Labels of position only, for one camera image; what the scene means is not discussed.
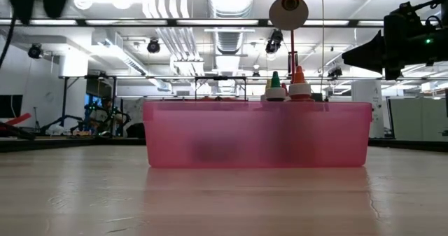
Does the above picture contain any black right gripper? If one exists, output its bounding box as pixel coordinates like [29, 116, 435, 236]
[342, 4, 448, 81]

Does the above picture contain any large orange food colouring bottle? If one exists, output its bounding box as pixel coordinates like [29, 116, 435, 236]
[287, 64, 314, 102]

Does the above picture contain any large green food colouring bottle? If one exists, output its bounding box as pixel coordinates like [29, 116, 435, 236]
[264, 70, 288, 102]

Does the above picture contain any large yellow food colouring bottle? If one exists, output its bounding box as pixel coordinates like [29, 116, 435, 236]
[259, 78, 273, 102]

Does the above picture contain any white round column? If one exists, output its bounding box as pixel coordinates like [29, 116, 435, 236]
[351, 78, 385, 139]

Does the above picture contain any grey-green partition panel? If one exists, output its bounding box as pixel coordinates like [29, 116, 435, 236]
[388, 97, 448, 141]

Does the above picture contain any red desk lamp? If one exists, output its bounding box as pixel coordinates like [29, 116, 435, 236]
[268, 0, 309, 76]

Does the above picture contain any black monitor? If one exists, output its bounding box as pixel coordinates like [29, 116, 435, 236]
[0, 95, 24, 119]

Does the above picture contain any red tube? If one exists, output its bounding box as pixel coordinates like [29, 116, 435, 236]
[3, 112, 32, 127]

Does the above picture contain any person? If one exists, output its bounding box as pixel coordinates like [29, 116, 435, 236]
[87, 96, 123, 135]

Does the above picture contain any pink translucent plastic bin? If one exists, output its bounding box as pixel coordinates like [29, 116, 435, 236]
[142, 101, 373, 169]

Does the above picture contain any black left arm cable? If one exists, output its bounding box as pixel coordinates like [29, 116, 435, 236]
[0, 17, 18, 71]

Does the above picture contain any black aluminium table frame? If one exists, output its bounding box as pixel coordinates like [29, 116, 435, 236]
[0, 137, 448, 153]

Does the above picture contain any black metal rig frame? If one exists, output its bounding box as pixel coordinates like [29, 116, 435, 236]
[194, 76, 248, 102]

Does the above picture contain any silver ventilation duct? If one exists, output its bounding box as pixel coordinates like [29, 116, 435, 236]
[207, 0, 257, 57]

